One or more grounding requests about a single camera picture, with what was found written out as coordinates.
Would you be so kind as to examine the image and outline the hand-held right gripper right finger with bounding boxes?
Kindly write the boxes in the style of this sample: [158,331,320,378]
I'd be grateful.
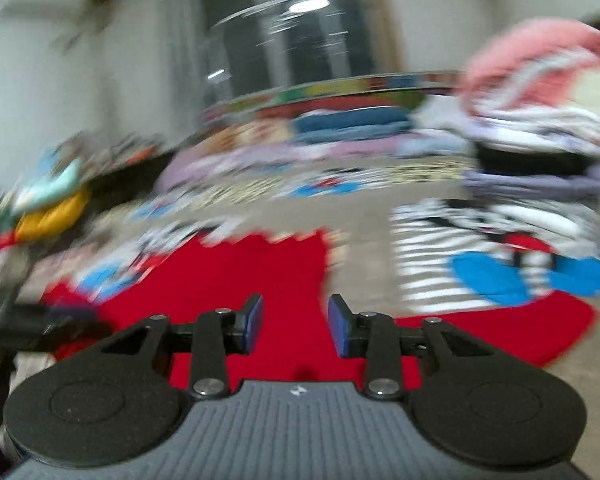
[327,293,497,401]

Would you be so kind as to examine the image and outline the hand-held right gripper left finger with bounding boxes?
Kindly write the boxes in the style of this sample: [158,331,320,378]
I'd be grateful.
[98,293,265,401]

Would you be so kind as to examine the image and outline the red knitted sweater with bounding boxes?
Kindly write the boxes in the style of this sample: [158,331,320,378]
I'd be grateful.
[40,229,599,397]

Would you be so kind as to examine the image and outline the stack of folded clothes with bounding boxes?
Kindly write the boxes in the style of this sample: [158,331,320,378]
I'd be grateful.
[457,16,600,263]

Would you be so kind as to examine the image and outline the cartoon printed carpet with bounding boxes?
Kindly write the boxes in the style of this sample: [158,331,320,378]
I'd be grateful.
[27,152,600,372]

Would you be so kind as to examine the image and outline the yellow cushion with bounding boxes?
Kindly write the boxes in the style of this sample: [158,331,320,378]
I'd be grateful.
[14,187,92,242]

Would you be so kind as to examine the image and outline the teal cushion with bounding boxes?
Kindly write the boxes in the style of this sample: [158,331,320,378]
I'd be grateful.
[13,154,85,212]

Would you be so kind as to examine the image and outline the purple cartoon blanket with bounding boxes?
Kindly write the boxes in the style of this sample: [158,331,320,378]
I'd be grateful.
[154,124,473,188]

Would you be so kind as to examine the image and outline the blue garment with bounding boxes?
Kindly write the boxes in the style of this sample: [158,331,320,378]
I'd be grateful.
[291,109,415,145]

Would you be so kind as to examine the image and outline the colourful picture mat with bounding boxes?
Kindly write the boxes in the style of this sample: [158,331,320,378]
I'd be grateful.
[204,71,462,117]

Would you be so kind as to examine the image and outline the window with wooden frame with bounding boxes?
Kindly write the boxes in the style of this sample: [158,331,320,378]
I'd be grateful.
[87,0,407,107]

